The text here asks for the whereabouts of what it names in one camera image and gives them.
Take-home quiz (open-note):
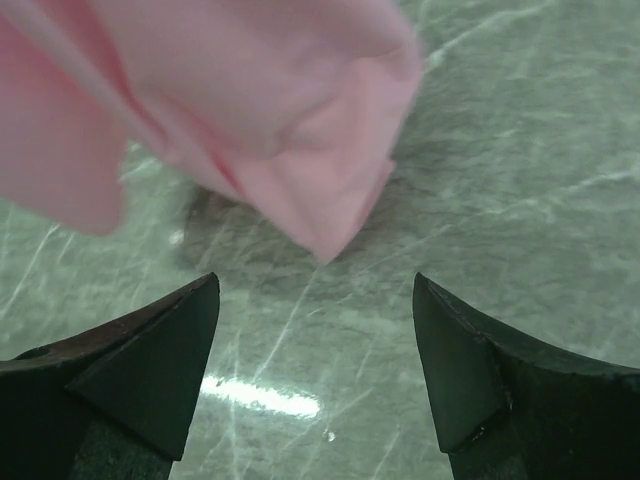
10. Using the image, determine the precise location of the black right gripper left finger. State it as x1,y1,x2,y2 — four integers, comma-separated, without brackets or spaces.
1,274,220,479

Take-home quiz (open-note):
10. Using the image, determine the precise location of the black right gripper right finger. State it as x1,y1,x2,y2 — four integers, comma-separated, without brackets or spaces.
412,275,639,480

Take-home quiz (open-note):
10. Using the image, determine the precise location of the pink t shirt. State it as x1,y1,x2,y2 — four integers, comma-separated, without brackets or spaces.
1,1,424,263

